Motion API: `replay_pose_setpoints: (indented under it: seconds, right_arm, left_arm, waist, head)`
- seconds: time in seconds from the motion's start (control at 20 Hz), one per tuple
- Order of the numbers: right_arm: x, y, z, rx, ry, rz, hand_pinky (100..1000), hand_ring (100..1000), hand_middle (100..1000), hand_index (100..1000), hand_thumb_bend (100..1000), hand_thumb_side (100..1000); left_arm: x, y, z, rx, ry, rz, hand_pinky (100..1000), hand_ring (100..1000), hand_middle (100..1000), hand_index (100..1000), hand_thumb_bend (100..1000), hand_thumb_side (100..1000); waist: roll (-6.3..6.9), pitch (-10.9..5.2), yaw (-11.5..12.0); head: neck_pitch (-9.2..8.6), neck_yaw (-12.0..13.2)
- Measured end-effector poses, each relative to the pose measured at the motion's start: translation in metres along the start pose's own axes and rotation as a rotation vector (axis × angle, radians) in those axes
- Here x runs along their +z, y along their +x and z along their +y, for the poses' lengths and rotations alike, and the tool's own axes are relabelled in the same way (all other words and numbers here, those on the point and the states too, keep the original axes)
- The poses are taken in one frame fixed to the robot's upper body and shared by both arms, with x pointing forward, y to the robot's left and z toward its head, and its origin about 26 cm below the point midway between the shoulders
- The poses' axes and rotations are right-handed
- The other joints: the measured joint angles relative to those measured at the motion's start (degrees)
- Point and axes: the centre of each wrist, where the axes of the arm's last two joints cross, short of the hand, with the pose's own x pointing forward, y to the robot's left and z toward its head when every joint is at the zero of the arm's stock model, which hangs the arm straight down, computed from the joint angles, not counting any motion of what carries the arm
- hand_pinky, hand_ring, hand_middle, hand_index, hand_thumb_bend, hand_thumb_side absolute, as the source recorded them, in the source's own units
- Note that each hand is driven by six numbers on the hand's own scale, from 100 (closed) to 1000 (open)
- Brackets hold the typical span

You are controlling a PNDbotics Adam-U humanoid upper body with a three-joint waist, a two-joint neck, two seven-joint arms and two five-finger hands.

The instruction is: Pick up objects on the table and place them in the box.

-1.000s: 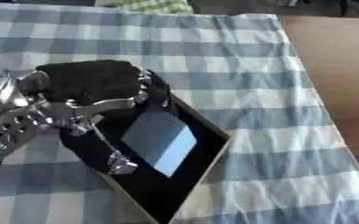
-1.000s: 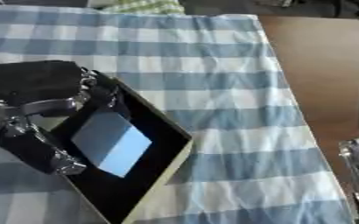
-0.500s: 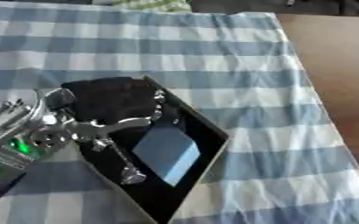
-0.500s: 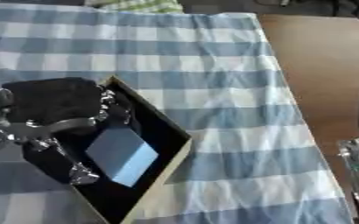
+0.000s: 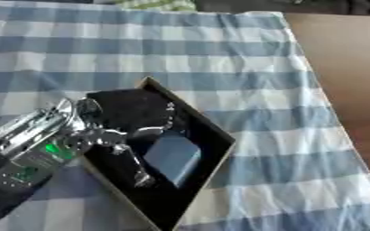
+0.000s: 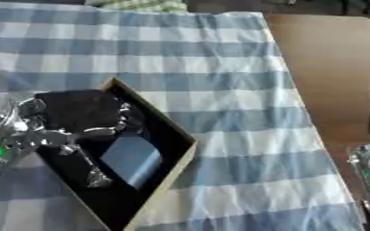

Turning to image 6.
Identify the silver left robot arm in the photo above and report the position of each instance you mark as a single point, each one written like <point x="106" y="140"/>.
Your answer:
<point x="1" y="141"/>

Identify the tan cardboard box black inside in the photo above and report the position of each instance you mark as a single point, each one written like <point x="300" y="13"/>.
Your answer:
<point x="168" y="132"/>

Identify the blue rectangular block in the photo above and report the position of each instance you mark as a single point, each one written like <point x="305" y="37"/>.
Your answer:
<point x="133" y="159"/>

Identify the green white checked cloth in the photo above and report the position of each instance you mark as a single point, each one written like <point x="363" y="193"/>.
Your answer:
<point x="141" y="4"/>

